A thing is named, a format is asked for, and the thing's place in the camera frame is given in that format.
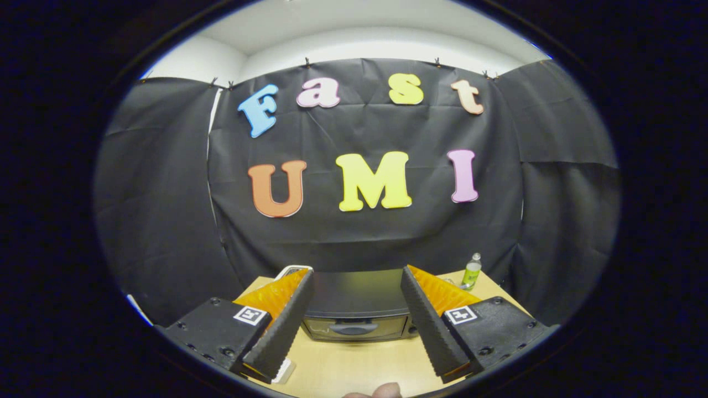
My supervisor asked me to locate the white countertop appliance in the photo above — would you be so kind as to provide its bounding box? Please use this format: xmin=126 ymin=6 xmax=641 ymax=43
xmin=275 ymin=265 xmax=313 ymax=280

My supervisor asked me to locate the black toaster oven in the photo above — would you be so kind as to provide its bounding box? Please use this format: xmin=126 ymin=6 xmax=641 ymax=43
xmin=301 ymin=269 xmax=419 ymax=342

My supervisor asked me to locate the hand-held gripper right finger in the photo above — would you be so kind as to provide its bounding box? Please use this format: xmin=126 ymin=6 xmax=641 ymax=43
xmin=400 ymin=265 xmax=548 ymax=384

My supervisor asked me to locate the white food tray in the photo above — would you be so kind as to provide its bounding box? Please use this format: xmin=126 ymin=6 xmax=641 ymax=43
xmin=271 ymin=357 xmax=296 ymax=385

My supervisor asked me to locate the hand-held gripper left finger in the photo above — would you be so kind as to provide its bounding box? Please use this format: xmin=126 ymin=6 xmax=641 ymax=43
xmin=160 ymin=269 xmax=316 ymax=384

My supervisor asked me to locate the green drink bottle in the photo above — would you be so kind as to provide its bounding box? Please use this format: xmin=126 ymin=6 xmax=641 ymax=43
xmin=462 ymin=253 xmax=482 ymax=291

